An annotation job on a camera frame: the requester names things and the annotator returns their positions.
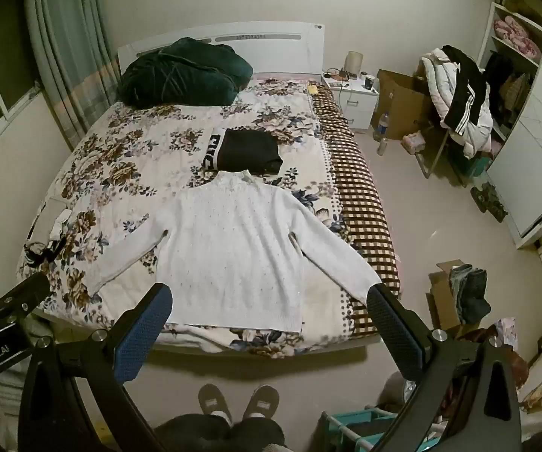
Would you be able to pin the chair with piled clothes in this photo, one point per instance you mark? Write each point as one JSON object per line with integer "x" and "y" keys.
{"x": 436, "y": 80}

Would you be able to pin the white sock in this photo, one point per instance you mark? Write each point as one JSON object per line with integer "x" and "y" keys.
{"x": 59, "y": 226}

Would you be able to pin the teal rack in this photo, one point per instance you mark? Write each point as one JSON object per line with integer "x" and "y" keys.
{"x": 346, "y": 428}

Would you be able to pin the pink folded bedding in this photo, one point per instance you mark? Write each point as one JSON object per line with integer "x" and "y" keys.
{"x": 516, "y": 35}

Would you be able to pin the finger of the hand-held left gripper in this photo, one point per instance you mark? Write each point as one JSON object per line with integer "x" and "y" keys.
{"x": 26, "y": 292}

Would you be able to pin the grey slipper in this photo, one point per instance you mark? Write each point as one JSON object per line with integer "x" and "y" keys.
{"x": 261, "y": 401}
{"x": 215, "y": 402}

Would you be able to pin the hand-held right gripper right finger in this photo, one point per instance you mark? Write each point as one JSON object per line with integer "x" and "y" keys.
{"x": 393, "y": 334}

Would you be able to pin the dark cup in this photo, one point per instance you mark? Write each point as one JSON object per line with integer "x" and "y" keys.
{"x": 369, "y": 82}

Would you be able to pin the folded dark clothes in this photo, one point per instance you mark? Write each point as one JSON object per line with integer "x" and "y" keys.
{"x": 471, "y": 292}

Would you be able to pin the floral bedsheet bed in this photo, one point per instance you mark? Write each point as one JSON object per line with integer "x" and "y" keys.
{"x": 125, "y": 165}

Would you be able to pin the large cardboard box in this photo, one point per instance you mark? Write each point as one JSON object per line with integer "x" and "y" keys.
{"x": 400, "y": 103}

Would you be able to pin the black folded garment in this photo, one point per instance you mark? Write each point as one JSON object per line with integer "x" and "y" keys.
{"x": 247, "y": 148}

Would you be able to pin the small yellow object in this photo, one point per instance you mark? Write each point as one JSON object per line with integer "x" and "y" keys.
{"x": 312, "y": 89}

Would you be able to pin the clear water bottle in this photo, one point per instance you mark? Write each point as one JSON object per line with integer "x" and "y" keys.
{"x": 383, "y": 127}

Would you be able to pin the brown checkered blanket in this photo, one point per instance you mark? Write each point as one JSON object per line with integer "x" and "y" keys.
{"x": 365, "y": 207}

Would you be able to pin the beige table lamp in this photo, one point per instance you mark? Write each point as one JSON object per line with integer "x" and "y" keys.
{"x": 354, "y": 63}

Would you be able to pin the small cardboard box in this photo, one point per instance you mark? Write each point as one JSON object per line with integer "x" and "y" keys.
{"x": 440, "y": 301}

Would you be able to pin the black striped jacket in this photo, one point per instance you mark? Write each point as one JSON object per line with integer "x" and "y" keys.
{"x": 469, "y": 94}

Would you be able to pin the white nightstand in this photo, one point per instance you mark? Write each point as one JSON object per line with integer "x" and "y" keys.
{"x": 353, "y": 103}

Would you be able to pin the dark patterned shoes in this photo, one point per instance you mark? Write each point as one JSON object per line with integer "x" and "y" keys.
{"x": 487, "y": 202}

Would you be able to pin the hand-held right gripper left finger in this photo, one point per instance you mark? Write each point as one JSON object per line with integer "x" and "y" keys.
{"x": 144, "y": 334}

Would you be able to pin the green curtain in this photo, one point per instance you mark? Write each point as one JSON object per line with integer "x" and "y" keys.
{"x": 68, "y": 47}

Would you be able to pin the person's legs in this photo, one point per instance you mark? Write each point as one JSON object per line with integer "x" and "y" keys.
{"x": 214, "y": 435}

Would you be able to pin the dark green quilt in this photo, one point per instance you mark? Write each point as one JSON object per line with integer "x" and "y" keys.
{"x": 181, "y": 73}

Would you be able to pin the black cloth item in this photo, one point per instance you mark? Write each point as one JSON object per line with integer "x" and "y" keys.
{"x": 42, "y": 250}

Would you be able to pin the white knit sweater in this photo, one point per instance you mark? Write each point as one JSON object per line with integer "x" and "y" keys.
{"x": 233, "y": 254}

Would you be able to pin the wooden chair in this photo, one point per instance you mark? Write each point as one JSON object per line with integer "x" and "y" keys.
{"x": 433, "y": 155}

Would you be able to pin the pink tissue pack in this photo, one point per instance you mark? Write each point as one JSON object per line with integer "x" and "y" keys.
{"x": 414, "y": 143}

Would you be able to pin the white headboard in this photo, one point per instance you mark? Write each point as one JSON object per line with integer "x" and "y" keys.
{"x": 271, "y": 47}

